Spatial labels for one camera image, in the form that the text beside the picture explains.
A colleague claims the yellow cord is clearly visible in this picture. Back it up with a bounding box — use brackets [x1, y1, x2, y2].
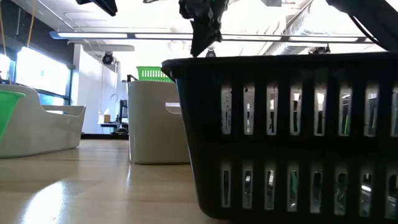
[25, 0, 37, 48]

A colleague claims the long ceiling light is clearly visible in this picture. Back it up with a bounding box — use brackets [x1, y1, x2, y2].
[49, 30, 374, 44]

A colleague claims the black round camera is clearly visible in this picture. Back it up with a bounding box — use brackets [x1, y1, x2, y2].
[101, 51, 114, 65]

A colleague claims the black plastic basket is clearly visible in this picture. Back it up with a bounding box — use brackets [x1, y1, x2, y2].
[160, 51, 398, 224]

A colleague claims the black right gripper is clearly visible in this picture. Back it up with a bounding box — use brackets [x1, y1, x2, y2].
[178, 0, 231, 58]

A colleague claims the black monitor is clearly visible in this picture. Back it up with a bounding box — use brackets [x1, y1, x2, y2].
[119, 99, 129, 124]

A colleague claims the white plastic basket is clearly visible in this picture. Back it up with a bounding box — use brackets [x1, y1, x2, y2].
[126, 80, 191, 166]
[0, 83, 87, 159]

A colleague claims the green plastic basket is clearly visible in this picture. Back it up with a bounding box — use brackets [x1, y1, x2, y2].
[136, 65, 174, 83]
[0, 89, 27, 142]

